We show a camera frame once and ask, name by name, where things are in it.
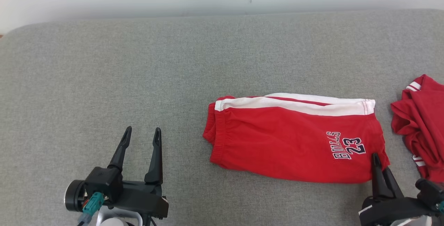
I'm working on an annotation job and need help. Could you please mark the red shorts with white stripe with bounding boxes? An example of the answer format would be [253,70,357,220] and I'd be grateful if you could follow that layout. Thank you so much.
[203,93,391,184]

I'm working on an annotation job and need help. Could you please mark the red basketball jersey number 23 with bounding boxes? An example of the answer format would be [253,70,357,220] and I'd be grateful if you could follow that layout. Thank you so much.
[391,74,444,183]

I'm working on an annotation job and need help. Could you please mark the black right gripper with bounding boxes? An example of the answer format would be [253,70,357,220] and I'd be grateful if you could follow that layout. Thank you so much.
[359,153,438,226]

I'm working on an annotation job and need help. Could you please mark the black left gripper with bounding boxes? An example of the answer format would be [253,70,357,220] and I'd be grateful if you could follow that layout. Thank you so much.
[108,126,169,226]

